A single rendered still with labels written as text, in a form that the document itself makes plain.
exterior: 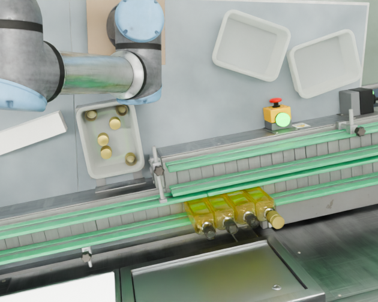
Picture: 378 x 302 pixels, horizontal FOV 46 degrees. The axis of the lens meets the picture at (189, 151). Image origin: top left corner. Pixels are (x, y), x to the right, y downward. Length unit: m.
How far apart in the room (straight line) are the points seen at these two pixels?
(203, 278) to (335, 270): 0.35
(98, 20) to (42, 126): 0.35
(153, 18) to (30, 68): 0.42
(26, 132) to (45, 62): 0.62
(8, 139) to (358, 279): 1.04
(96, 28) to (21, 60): 0.58
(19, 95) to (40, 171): 0.74
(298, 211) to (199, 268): 0.42
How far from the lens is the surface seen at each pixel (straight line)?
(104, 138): 1.39
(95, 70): 0.94
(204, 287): 1.19
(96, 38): 1.33
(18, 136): 1.42
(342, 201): 1.58
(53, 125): 1.40
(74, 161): 1.48
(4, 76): 0.77
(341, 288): 1.21
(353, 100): 1.57
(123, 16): 1.11
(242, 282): 1.19
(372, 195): 1.63
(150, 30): 1.11
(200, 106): 1.47
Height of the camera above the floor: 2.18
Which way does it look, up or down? 73 degrees down
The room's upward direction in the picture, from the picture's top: 141 degrees clockwise
